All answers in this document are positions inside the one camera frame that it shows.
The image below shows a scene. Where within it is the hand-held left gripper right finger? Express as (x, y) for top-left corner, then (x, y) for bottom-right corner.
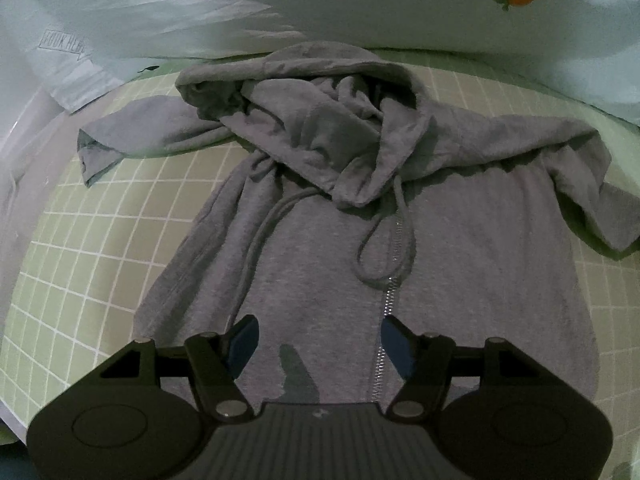
(380, 312), (544, 421)

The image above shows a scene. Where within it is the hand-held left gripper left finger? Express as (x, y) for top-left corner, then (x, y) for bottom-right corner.
(97, 313), (261, 422)

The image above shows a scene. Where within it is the grey zip hoodie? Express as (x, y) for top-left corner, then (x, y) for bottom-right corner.
(76, 42), (637, 407)

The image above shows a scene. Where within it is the green grid bed sheet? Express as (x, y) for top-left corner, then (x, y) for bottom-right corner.
(0, 47), (640, 480)

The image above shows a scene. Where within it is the light blue carrot print quilt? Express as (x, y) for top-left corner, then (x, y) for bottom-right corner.
(0, 0), (640, 127)

